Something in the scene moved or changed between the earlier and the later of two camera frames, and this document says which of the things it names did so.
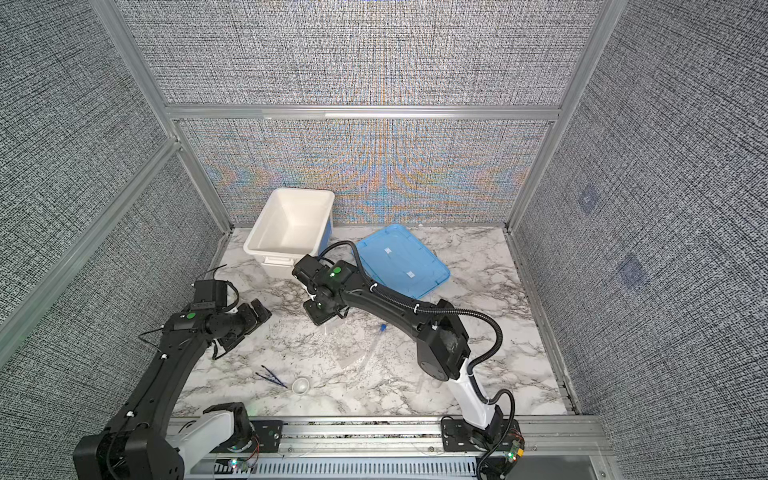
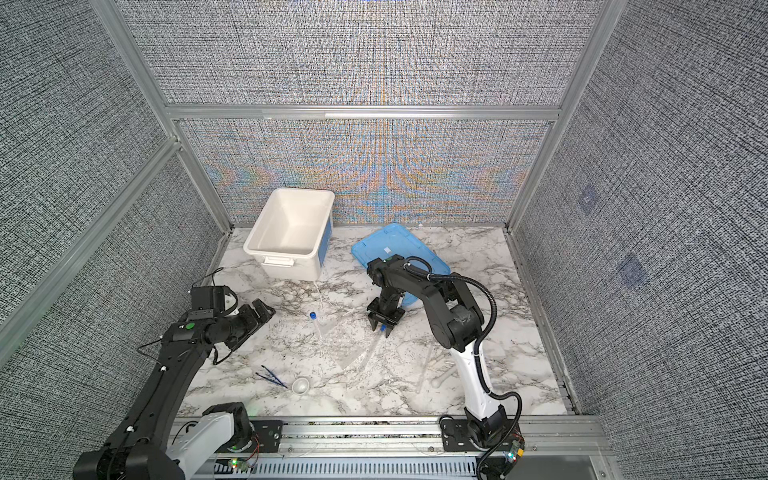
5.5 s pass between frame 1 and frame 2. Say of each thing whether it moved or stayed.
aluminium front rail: stayed
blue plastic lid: stayed
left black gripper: stayed
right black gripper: moved
